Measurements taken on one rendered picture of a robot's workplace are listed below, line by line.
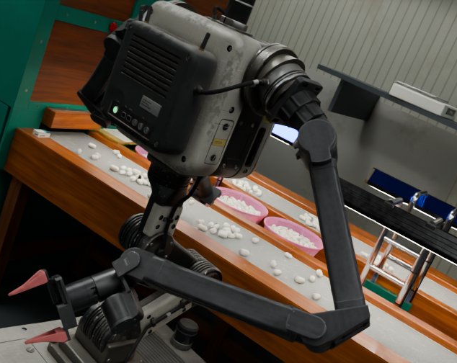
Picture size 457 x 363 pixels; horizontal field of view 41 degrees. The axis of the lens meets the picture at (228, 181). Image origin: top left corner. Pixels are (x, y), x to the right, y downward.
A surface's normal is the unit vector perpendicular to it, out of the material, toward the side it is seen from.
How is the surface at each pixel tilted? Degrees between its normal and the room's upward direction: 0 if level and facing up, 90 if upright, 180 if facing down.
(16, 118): 90
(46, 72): 90
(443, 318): 90
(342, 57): 90
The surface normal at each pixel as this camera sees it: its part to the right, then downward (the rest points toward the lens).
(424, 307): -0.49, 0.04
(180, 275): -0.14, -0.46
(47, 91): 0.79, 0.44
